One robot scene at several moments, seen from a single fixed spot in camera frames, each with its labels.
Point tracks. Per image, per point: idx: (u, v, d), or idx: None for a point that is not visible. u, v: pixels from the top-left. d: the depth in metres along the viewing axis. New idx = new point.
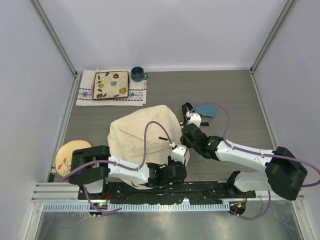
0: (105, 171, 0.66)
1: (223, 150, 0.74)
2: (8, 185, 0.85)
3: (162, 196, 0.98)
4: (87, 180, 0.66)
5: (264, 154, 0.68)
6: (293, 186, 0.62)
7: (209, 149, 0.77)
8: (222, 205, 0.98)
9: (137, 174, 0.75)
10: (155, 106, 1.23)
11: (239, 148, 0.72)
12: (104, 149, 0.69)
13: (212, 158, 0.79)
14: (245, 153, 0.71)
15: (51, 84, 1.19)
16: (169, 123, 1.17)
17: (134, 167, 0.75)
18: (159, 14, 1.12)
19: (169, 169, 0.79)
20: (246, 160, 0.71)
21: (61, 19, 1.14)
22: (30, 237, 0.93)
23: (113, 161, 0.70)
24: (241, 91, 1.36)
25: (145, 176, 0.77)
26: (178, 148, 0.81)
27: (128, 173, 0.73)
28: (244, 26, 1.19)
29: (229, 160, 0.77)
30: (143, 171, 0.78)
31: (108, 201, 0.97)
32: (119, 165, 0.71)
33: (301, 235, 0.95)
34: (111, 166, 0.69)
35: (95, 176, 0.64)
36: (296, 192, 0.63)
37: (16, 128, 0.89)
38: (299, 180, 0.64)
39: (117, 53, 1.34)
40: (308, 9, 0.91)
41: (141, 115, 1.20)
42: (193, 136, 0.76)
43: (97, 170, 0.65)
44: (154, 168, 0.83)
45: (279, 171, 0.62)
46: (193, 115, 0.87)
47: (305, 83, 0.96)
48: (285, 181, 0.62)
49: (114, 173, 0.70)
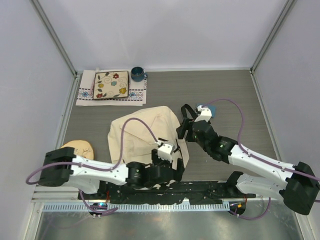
0: (66, 174, 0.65)
1: (238, 157, 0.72)
2: (8, 185, 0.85)
3: (162, 196, 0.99)
4: (52, 182, 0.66)
5: (285, 168, 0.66)
6: (308, 202, 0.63)
7: (221, 151, 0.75)
8: (222, 205, 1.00)
9: (110, 174, 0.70)
10: (156, 107, 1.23)
11: (258, 157, 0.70)
12: (67, 151, 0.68)
13: (222, 161, 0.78)
14: (263, 164, 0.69)
15: (51, 84, 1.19)
16: (168, 123, 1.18)
17: (107, 167, 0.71)
18: (159, 13, 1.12)
19: (155, 170, 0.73)
20: (263, 171, 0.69)
21: (61, 18, 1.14)
22: (30, 237, 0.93)
23: (77, 162, 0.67)
24: (241, 91, 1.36)
25: (122, 177, 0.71)
26: (165, 146, 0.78)
27: (97, 174, 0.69)
28: (244, 27, 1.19)
29: (240, 166, 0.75)
30: (119, 171, 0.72)
31: (107, 201, 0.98)
32: (86, 166, 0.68)
33: (301, 235, 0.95)
34: (75, 168, 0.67)
35: (56, 178, 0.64)
36: (310, 209, 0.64)
37: (16, 128, 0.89)
38: (314, 198, 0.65)
39: (117, 53, 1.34)
40: (308, 9, 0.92)
41: (141, 114, 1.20)
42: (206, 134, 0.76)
43: (58, 173, 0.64)
44: (136, 167, 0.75)
45: (299, 187, 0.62)
46: (204, 110, 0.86)
47: (305, 83, 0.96)
48: (303, 198, 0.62)
49: (80, 174, 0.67)
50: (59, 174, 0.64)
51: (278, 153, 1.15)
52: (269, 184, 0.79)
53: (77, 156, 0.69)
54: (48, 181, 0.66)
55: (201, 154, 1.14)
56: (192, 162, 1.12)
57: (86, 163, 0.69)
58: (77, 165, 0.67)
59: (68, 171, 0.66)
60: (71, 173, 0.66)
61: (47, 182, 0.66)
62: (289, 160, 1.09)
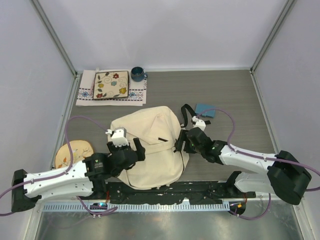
0: (20, 194, 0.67)
1: (226, 154, 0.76)
2: (8, 185, 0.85)
3: (162, 196, 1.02)
4: (16, 206, 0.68)
5: (266, 157, 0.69)
6: (297, 191, 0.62)
7: (213, 153, 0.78)
8: (222, 205, 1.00)
9: (67, 176, 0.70)
10: (157, 107, 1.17)
11: (243, 152, 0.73)
12: (15, 173, 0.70)
13: (217, 162, 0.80)
14: (247, 157, 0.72)
15: (51, 84, 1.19)
16: (169, 123, 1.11)
17: (60, 172, 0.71)
18: (159, 14, 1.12)
19: (118, 156, 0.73)
20: (249, 164, 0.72)
21: (61, 19, 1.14)
22: (30, 237, 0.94)
23: (28, 180, 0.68)
24: (241, 91, 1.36)
25: (80, 174, 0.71)
26: (115, 133, 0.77)
27: (53, 182, 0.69)
28: (244, 26, 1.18)
29: (233, 164, 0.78)
30: (76, 169, 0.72)
31: (108, 201, 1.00)
32: (37, 180, 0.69)
33: (301, 235, 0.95)
34: (28, 186, 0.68)
35: (14, 201, 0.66)
36: (300, 197, 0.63)
37: (16, 129, 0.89)
38: (303, 185, 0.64)
39: (117, 53, 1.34)
40: (308, 9, 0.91)
41: (141, 114, 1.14)
42: (198, 139, 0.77)
43: (14, 196, 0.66)
44: (96, 157, 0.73)
45: (282, 174, 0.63)
46: (198, 122, 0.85)
47: (305, 83, 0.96)
48: (288, 185, 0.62)
49: (36, 190, 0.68)
50: (15, 196, 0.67)
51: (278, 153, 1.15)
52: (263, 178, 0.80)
53: (27, 175, 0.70)
54: (13, 207, 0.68)
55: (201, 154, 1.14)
56: (192, 162, 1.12)
57: (38, 177, 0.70)
58: (28, 183, 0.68)
59: (22, 191, 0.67)
60: (25, 192, 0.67)
61: (12, 208, 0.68)
62: None
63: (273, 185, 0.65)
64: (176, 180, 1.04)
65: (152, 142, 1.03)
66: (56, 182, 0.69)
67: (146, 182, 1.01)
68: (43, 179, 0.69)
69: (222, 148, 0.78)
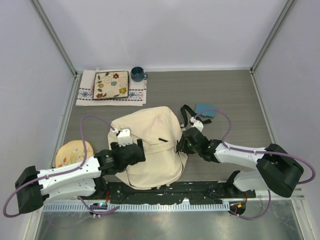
0: (36, 190, 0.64)
1: (220, 151, 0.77)
2: (8, 184, 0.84)
3: (162, 196, 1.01)
4: (27, 205, 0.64)
5: (256, 151, 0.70)
6: (288, 182, 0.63)
7: (209, 152, 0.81)
8: (222, 205, 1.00)
9: (82, 171, 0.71)
10: (157, 107, 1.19)
11: (235, 147, 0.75)
12: (28, 170, 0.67)
13: (214, 160, 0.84)
14: (239, 152, 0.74)
15: (50, 83, 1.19)
16: (169, 124, 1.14)
17: (75, 167, 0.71)
18: (160, 14, 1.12)
19: (126, 150, 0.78)
20: (241, 158, 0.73)
21: (61, 18, 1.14)
22: (30, 237, 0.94)
23: (42, 175, 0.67)
24: (241, 91, 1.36)
25: (94, 168, 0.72)
26: (122, 132, 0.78)
27: (68, 177, 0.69)
28: (245, 26, 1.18)
29: (229, 162, 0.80)
30: (89, 164, 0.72)
31: (108, 201, 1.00)
32: (52, 175, 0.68)
33: (301, 235, 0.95)
34: (43, 181, 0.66)
35: (27, 199, 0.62)
36: (291, 189, 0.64)
37: (16, 128, 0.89)
38: (294, 177, 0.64)
39: (117, 53, 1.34)
40: (308, 9, 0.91)
41: (141, 115, 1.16)
42: (194, 139, 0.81)
43: (27, 192, 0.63)
44: (105, 153, 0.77)
45: (271, 166, 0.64)
46: (196, 123, 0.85)
47: (305, 83, 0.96)
48: (278, 177, 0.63)
49: (51, 185, 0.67)
50: (29, 192, 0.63)
51: None
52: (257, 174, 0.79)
53: (40, 171, 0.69)
54: (23, 207, 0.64)
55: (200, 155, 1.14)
56: (192, 162, 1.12)
57: (52, 173, 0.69)
58: (43, 178, 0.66)
59: (37, 187, 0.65)
60: (40, 188, 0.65)
61: (22, 207, 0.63)
62: None
63: (264, 178, 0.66)
64: (176, 180, 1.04)
65: (152, 142, 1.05)
66: (71, 177, 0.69)
67: (145, 182, 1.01)
68: (58, 175, 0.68)
69: (217, 146, 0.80)
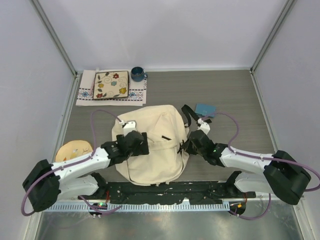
0: (54, 179, 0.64)
1: (226, 155, 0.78)
2: (8, 184, 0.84)
3: (162, 196, 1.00)
4: (45, 197, 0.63)
5: (263, 157, 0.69)
6: (295, 190, 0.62)
7: (214, 156, 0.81)
8: (222, 205, 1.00)
9: (94, 160, 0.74)
10: (162, 106, 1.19)
11: (241, 153, 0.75)
12: (41, 163, 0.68)
13: (218, 164, 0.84)
14: (246, 158, 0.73)
15: (51, 84, 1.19)
16: (173, 122, 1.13)
17: (86, 157, 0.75)
18: (160, 14, 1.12)
19: (129, 138, 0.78)
20: (247, 164, 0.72)
21: (61, 19, 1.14)
22: (30, 237, 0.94)
23: (58, 167, 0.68)
24: (241, 91, 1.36)
25: (103, 156, 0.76)
26: (128, 124, 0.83)
27: (82, 166, 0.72)
28: (245, 26, 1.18)
29: (234, 166, 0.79)
30: (98, 153, 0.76)
31: (108, 201, 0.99)
32: (67, 166, 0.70)
33: (301, 235, 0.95)
34: (59, 172, 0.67)
35: (47, 189, 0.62)
36: (297, 197, 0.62)
37: (16, 128, 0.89)
38: (302, 184, 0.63)
39: (117, 52, 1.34)
40: (308, 9, 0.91)
41: (146, 112, 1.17)
42: (200, 142, 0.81)
43: (46, 183, 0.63)
44: (110, 144, 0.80)
45: (278, 173, 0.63)
46: (202, 125, 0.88)
47: (305, 83, 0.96)
48: (285, 185, 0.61)
49: (67, 175, 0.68)
50: (48, 182, 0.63)
51: None
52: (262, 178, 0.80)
53: (53, 164, 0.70)
54: (40, 200, 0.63)
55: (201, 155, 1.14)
56: (192, 161, 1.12)
57: (66, 164, 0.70)
58: (59, 169, 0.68)
59: (54, 177, 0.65)
60: (58, 178, 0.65)
61: (41, 199, 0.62)
62: None
63: (270, 185, 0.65)
64: (176, 179, 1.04)
65: (155, 139, 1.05)
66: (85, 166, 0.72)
67: (144, 178, 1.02)
68: (72, 165, 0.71)
69: (223, 151, 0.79)
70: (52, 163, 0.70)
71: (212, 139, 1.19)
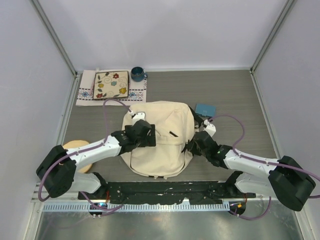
0: (71, 164, 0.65)
1: (230, 158, 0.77)
2: (8, 184, 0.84)
3: (162, 196, 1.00)
4: (62, 182, 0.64)
5: (268, 162, 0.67)
6: (300, 197, 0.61)
7: (218, 157, 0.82)
8: (222, 205, 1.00)
9: (106, 147, 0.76)
10: (176, 103, 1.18)
11: (246, 156, 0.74)
12: (56, 148, 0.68)
13: (222, 166, 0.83)
14: (250, 162, 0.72)
15: (50, 83, 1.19)
16: (184, 121, 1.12)
17: (99, 143, 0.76)
18: (160, 14, 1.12)
19: (137, 126, 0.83)
20: (252, 167, 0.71)
21: (61, 18, 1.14)
22: (30, 237, 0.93)
23: (73, 152, 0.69)
24: (241, 91, 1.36)
25: (115, 143, 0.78)
26: (137, 115, 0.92)
27: (95, 151, 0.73)
28: (245, 26, 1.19)
29: (239, 169, 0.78)
30: (110, 141, 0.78)
31: (108, 201, 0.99)
32: (82, 151, 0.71)
33: (301, 235, 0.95)
34: (75, 156, 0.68)
35: (64, 173, 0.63)
36: (302, 203, 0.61)
37: (16, 128, 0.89)
38: (306, 191, 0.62)
39: (117, 52, 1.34)
40: (308, 9, 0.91)
41: (160, 106, 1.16)
42: (204, 142, 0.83)
43: (63, 167, 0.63)
44: (120, 132, 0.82)
45: (283, 179, 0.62)
46: (208, 126, 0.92)
47: (305, 83, 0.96)
48: (289, 190, 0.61)
49: (82, 160, 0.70)
50: (64, 167, 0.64)
51: (278, 154, 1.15)
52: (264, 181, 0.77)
53: (69, 149, 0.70)
54: (57, 184, 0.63)
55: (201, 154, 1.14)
56: (192, 161, 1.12)
57: (80, 149, 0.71)
58: (75, 154, 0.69)
59: (70, 162, 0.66)
60: (74, 163, 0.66)
61: (58, 184, 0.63)
62: None
63: (274, 190, 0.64)
64: (175, 175, 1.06)
65: (162, 133, 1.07)
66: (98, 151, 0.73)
67: (144, 169, 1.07)
68: (86, 151, 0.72)
69: (227, 153, 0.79)
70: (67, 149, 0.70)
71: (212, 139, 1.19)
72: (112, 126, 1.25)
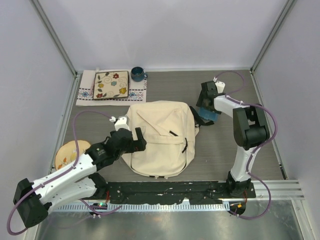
0: (35, 202, 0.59)
1: (218, 98, 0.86)
2: (8, 184, 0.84)
3: (161, 196, 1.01)
4: (31, 217, 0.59)
5: (242, 102, 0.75)
6: (247, 132, 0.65)
7: (210, 97, 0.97)
8: (222, 205, 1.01)
9: (77, 170, 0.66)
10: (176, 102, 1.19)
11: (230, 99, 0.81)
12: (21, 183, 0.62)
13: (211, 107, 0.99)
14: (230, 101, 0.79)
15: (50, 83, 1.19)
16: (184, 120, 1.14)
17: (68, 167, 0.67)
18: (160, 14, 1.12)
19: (115, 137, 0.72)
20: (229, 107, 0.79)
21: (61, 19, 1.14)
22: (30, 238, 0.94)
23: (37, 185, 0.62)
24: (241, 91, 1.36)
25: (88, 164, 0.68)
26: (119, 120, 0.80)
27: (64, 180, 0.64)
28: (245, 26, 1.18)
29: (223, 111, 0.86)
30: (82, 162, 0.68)
31: (108, 201, 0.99)
32: (48, 182, 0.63)
33: (301, 235, 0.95)
34: (40, 190, 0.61)
35: (29, 211, 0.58)
36: (248, 141, 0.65)
37: (16, 128, 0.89)
38: (256, 136, 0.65)
39: (117, 53, 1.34)
40: (308, 9, 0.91)
41: (160, 106, 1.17)
42: (207, 86, 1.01)
43: (27, 204, 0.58)
44: (96, 146, 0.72)
45: (243, 113, 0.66)
46: (217, 83, 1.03)
47: (304, 83, 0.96)
48: (242, 123, 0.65)
49: (49, 192, 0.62)
50: (29, 204, 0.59)
51: (278, 154, 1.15)
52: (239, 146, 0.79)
53: (35, 181, 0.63)
54: (27, 220, 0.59)
55: (201, 155, 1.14)
56: (192, 161, 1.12)
57: (46, 180, 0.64)
58: (39, 187, 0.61)
59: (35, 197, 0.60)
60: (39, 197, 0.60)
61: (27, 220, 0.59)
62: (288, 159, 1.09)
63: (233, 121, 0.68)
64: (174, 175, 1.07)
65: (162, 133, 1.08)
66: (67, 179, 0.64)
67: (144, 169, 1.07)
68: (53, 180, 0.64)
69: (219, 95, 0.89)
70: (33, 181, 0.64)
71: (212, 139, 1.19)
72: (112, 125, 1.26)
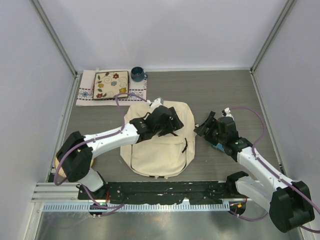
0: (87, 150, 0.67)
1: (245, 155, 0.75)
2: (8, 184, 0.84)
3: (161, 196, 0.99)
4: (79, 166, 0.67)
5: (281, 179, 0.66)
6: (291, 220, 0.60)
7: (233, 147, 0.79)
8: (222, 205, 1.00)
9: (123, 134, 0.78)
10: (178, 103, 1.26)
11: (262, 162, 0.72)
12: (73, 134, 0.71)
13: (232, 156, 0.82)
14: (262, 168, 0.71)
15: (50, 83, 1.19)
16: (184, 120, 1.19)
17: (116, 131, 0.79)
18: (160, 14, 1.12)
19: (155, 114, 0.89)
20: (262, 175, 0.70)
21: (61, 18, 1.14)
22: (30, 238, 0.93)
23: (90, 139, 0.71)
24: (241, 91, 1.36)
25: (132, 132, 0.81)
26: (154, 102, 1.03)
27: (112, 139, 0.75)
28: (245, 26, 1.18)
29: (246, 167, 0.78)
30: (127, 130, 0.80)
31: (108, 201, 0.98)
32: (99, 138, 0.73)
33: (301, 235, 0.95)
34: (92, 143, 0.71)
35: (81, 158, 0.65)
36: (289, 229, 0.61)
37: (15, 128, 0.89)
38: (299, 221, 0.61)
39: (117, 53, 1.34)
40: (308, 8, 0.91)
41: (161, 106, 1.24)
42: (225, 128, 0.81)
43: (80, 153, 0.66)
44: (139, 121, 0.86)
45: (287, 200, 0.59)
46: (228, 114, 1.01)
47: (305, 82, 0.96)
48: (286, 213, 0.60)
49: (100, 147, 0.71)
50: (81, 153, 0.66)
51: (278, 154, 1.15)
52: (264, 192, 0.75)
53: (86, 136, 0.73)
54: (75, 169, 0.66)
55: (201, 155, 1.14)
56: (192, 162, 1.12)
57: (98, 136, 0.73)
58: (92, 140, 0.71)
59: (87, 148, 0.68)
60: (91, 149, 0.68)
61: (76, 167, 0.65)
62: (288, 160, 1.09)
63: (271, 204, 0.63)
64: (174, 175, 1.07)
65: None
66: (115, 139, 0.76)
67: (144, 168, 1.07)
68: (103, 138, 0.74)
69: (244, 146, 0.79)
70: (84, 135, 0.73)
71: None
72: (112, 126, 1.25)
